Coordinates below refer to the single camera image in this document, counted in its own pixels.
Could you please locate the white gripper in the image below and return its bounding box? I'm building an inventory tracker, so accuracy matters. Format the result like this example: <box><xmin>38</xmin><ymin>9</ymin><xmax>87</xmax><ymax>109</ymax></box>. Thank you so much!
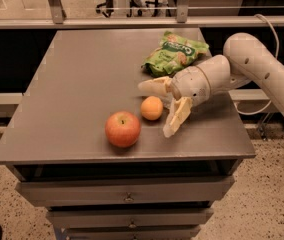
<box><xmin>138</xmin><ymin>66</ymin><xmax>211</xmax><ymax>138</ymax></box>

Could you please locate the orange fruit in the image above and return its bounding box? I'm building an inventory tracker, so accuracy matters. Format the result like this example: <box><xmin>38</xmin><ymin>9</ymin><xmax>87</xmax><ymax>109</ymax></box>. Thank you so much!
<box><xmin>140</xmin><ymin>96</ymin><xmax>163</xmax><ymax>121</ymax></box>

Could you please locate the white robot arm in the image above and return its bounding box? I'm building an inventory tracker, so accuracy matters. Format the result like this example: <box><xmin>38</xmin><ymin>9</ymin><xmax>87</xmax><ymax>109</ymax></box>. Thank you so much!
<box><xmin>138</xmin><ymin>33</ymin><xmax>284</xmax><ymax>138</ymax></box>

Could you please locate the red apple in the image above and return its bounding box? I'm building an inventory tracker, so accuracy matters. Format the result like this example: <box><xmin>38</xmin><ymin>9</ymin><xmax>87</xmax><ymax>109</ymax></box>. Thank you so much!
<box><xmin>105</xmin><ymin>111</ymin><xmax>141</xmax><ymax>148</ymax></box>

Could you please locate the green snack bag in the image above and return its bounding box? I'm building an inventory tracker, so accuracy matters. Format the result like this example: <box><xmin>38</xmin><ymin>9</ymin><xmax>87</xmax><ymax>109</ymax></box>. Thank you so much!
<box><xmin>142</xmin><ymin>31</ymin><xmax>209</xmax><ymax>77</ymax></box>

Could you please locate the grey drawer cabinet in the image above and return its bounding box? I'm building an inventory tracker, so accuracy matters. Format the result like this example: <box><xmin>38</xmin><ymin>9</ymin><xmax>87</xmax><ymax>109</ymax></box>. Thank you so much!
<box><xmin>0</xmin><ymin>29</ymin><xmax>254</xmax><ymax>240</ymax></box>

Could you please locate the top grey drawer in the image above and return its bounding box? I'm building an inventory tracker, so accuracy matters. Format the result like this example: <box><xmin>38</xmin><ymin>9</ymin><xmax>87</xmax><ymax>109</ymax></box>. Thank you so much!
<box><xmin>16</xmin><ymin>176</ymin><xmax>234</xmax><ymax>207</ymax></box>

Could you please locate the grey drawer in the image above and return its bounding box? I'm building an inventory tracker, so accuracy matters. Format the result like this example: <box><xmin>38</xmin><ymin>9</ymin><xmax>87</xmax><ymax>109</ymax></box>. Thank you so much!
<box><xmin>16</xmin><ymin>176</ymin><xmax>234</xmax><ymax>207</ymax></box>
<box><xmin>66</xmin><ymin>226</ymin><xmax>200</xmax><ymax>240</ymax></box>
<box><xmin>47</xmin><ymin>208</ymin><xmax>213</xmax><ymax>228</ymax></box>

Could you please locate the black office chair base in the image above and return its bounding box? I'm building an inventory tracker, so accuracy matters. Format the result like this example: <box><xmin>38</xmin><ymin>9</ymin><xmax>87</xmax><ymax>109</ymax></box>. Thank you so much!
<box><xmin>95</xmin><ymin>0</ymin><xmax>168</xmax><ymax>18</ymax></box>

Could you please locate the grey metal railing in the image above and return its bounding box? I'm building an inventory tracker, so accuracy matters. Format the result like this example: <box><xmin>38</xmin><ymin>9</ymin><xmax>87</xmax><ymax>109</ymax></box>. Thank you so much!
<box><xmin>0</xmin><ymin>0</ymin><xmax>284</xmax><ymax>29</ymax></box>

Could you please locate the middle grey drawer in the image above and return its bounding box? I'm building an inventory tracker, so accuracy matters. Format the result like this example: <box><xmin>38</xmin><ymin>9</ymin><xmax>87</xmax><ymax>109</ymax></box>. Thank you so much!
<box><xmin>47</xmin><ymin>208</ymin><xmax>213</xmax><ymax>228</ymax></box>

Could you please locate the bottom grey drawer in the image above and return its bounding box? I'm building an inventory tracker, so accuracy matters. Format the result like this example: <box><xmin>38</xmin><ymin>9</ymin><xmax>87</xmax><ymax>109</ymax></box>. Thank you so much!
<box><xmin>66</xmin><ymin>226</ymin><xmax>200</xmax><ymax>240</ymax></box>

